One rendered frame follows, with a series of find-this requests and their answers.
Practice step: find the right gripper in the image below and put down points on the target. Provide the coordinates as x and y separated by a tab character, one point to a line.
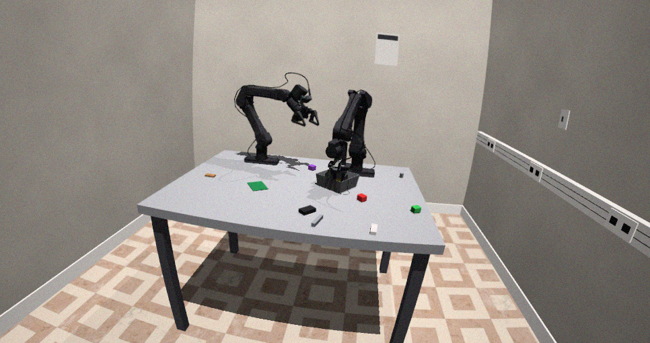
302	112

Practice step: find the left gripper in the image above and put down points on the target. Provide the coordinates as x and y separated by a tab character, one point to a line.
344	166

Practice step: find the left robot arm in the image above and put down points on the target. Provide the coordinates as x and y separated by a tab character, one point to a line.
338	146

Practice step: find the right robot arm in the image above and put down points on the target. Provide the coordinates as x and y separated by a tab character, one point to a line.
263	138

